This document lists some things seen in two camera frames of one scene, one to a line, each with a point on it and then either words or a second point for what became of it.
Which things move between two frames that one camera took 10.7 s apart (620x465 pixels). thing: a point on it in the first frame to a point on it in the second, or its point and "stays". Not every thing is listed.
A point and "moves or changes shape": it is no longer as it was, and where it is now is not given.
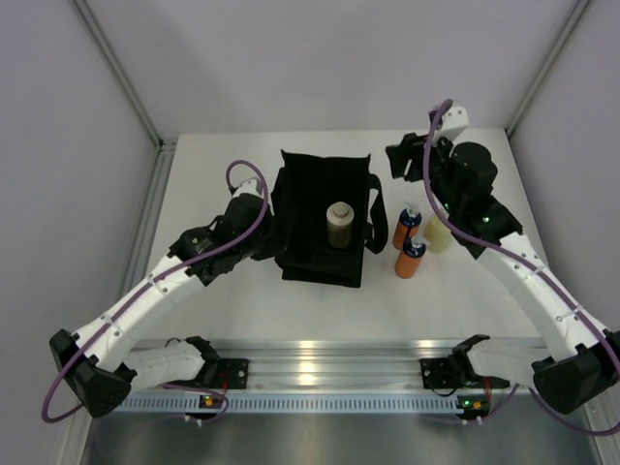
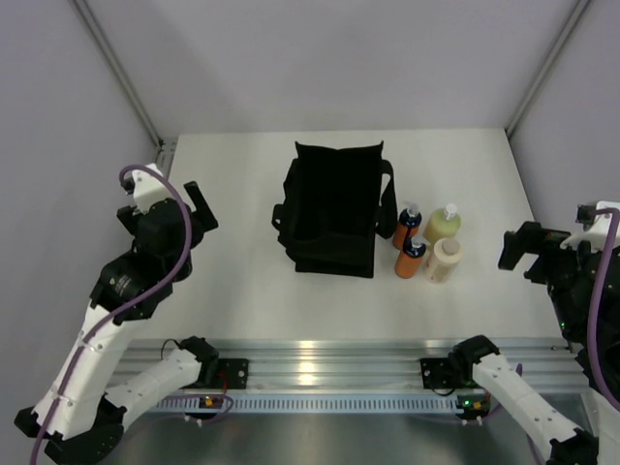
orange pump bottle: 409,260 stays
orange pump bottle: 408,225 stays
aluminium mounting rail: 326,365 stays
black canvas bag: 303,190 moves or changes shape
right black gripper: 411,149 to 530,237
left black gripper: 269,250 to 201,218
